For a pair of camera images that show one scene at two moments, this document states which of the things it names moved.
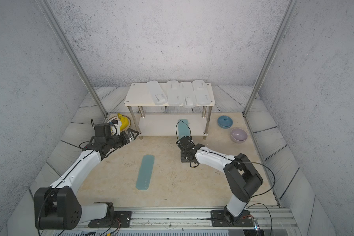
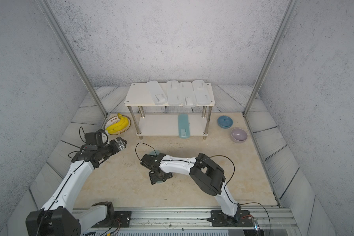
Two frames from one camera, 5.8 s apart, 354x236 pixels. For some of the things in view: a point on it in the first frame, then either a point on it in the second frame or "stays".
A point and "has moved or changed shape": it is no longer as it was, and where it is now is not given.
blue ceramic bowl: (224, 121) stays
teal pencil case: (145, 172) -> (155, 152)
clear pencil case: (157, 93) stays
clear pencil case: (187, 94) stays
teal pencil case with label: (183, 128) has moved or changed shape
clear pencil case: (174, 93) stays
